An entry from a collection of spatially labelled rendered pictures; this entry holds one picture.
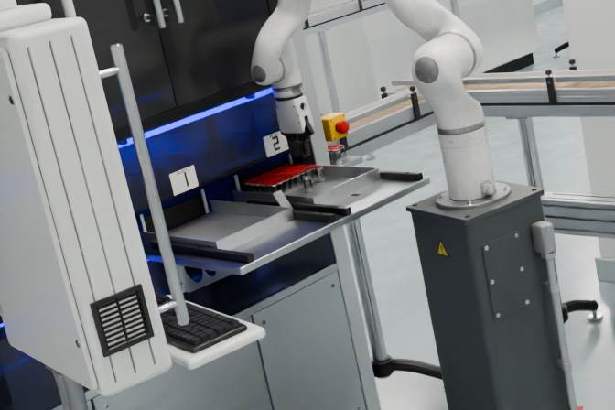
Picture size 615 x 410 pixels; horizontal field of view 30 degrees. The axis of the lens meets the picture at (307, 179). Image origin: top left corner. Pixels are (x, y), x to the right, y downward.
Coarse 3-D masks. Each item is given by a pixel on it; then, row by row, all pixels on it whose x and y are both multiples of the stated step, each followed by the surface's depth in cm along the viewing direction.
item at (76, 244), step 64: (0, 64) 216; (64, 64) 219; (0, 128) 227; (64, 128) 220; (0, 192) 239; (64, 192) 221; (128, 192) 229; (0, 256) 252; (64, 256) 224; (128, 256) 230; (64, 320) 231; (128, 320) 231; (128, 384) 232
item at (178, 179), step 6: (186, 168) 307; (192, 168) 309; (174, 174) 305; (180, 174) 306; (192, 174) 309; (174, 180) 305; (180, 180) 306; (192, 180) 309; (174, 186) 305; (180, 186) 306; (186, 186) 308; (192, 186) 309; (174, 192) 305; (180, 192) 306
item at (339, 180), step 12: (324, 168) 336; (336, 168) 333; (348, 168) 329; (360, 168) 325; (372, 168) 322; (336, 180) 329; (348, 180) 327; (360, 180) 316; (372, 180) 319; (240, 192) 326; (252, 192) 322; (300, 192) 325; (312, 192) 322; (324, 192) 307; (336, 192) 310; (348, 192) 313
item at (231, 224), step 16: (224, 208) 320; (240, 208) 314; (256, 208) 309; (272, 208) 304; (288, 208) 299; (192, 224) 315; (208, 224) 312; (224, 224) 308; (240, 224) 305; (256, 224) 291; (272, 224) 295; (144, 240) 306; (176, 240) 295; (192, 240) 289; (208, 240) 285; (224, 240) 284; (240, 240) 288
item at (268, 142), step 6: (276, 132) 329; (264, 138) 326; (270, 138) 327; (282, 138) 330; (264, 144) 326; (270, 144) 327; (282, 144) 330; (270, 150) 327; (276, 150) 329; (282, 150) 330
